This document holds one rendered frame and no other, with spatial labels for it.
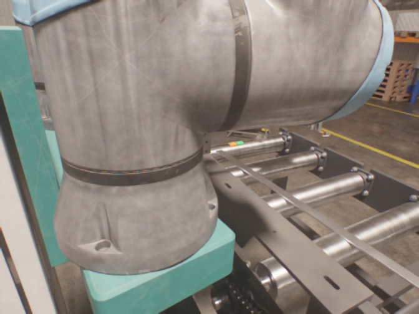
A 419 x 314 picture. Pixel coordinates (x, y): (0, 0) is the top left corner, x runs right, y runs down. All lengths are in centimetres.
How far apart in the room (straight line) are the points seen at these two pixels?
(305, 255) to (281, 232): 7
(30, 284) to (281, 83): 40
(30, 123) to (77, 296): 179
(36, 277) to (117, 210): 22
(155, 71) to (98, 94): 5
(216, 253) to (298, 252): 27
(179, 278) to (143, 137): 15
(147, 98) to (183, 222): 12
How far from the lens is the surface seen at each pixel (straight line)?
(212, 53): 23
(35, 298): 48
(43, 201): 39
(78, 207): 28
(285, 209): 118
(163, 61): 22
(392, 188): 154
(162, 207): 26
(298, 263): 54
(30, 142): 36
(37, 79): 71
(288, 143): 191
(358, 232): 111
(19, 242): 42
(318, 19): 28
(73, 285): 215
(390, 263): 102
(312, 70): 28
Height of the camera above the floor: 153
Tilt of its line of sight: 25 degrees down
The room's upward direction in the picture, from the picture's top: 2 degrees clockwise
